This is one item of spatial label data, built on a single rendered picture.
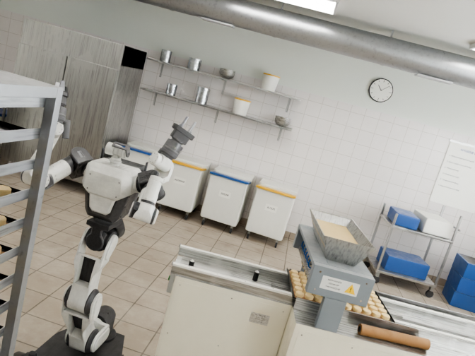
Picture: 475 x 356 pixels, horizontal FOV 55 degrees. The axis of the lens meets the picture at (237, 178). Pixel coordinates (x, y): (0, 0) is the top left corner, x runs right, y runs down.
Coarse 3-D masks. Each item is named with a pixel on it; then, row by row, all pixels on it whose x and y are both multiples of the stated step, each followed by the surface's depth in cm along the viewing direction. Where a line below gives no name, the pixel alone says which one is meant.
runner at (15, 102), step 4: (0, 100) 107; (4, 100) 108; (8, 100) 110; (12, 100) 111; (16, 100) 113; (20, 100) 114; (24, 100) 116; (28, 100) 118; (32, 100) 119; (36, 100) 121; (40, 100) 123; (44, 100) 124; (0, 104) 107; (4, 104) 109; (8, 104) 110; (12, 104) 112; (16, 104) 113; (20, 104) 115; (24, 104) 116; (28, 104) 118; (32, 104) 119; (36, 104) 121; (40, 104) 123; (44, 104) 125
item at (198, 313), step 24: (192, 264) 267; (192, 288) 258; (216, 288) 258; (168, 312) 262; (192, 312) 261; (216, 312) 261; (240, 312) 260; (264, 312) 260; (288, 312) 260; (168, 336) 264; (192, 336) 264; (216, 336) 264; (240, 336) 263; (264, 336) 263
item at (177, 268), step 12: (180, 264) 258; (192, 276) 258; (204, 276) 258; (216, 276) 257; (228, 276) 260; (240, 288) 259; (252, 288) 258; (264, 288) 258; (276, 288) 261; (276, 300) 260; (288, 300) 259; (408, 324) 261; (456, 336) 263
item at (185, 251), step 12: (180, 252) 286; (192, 252) 286; (204, 252) 285; (216, 264) 287; (228, 264) 287; (240, 264) 287; (252, 264) 287; (264, 276) 288; (276, 276) 288; (384, 300) 289; (408, 312) 291; (420, 312) 290; (432, 312) 290; (456, 324) 292; (468, 324) 291
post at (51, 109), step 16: (48, 112) 125; (48, 128) 126; (48, 144) 127; (48, 160) 130; (32, 176) 129; (32, 192) 130; (32, 208) 131; (32, 224) 132; (32, 240) 134; (16, 272) 135; (16, 288) 136; (16, 304) 137; (16, 320) 139; (16, 336) 142; (0, 352) 140
